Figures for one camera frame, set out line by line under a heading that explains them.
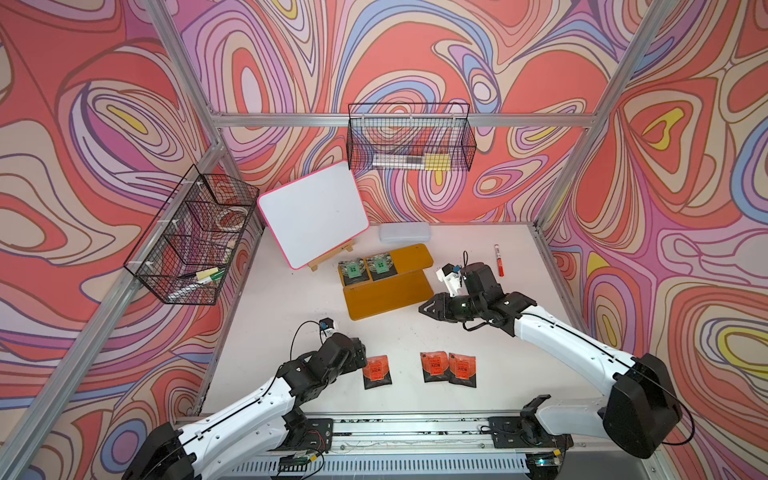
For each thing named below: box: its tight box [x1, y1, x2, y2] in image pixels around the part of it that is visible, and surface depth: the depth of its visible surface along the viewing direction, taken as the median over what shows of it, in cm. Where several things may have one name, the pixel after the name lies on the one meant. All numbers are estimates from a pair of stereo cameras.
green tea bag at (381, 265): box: [366, 252, 398, 281], surface depth 92 cm
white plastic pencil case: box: [379, 222, 431, 244], surface depth 122 cm
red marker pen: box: [494, 244, 505, 277], surface depth 110 cm
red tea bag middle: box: [420, 351, 449, 383], surface depth 86 cm
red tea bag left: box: [362, 354, 392, 390], surface depth 86 cm
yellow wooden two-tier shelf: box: [343, 244, 434, 321], surface depth 95 cm
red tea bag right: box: [448, 353, 477, 388], surface depth 86 cm
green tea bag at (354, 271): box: [338, 258, 370, 286], surface depth 90 cm
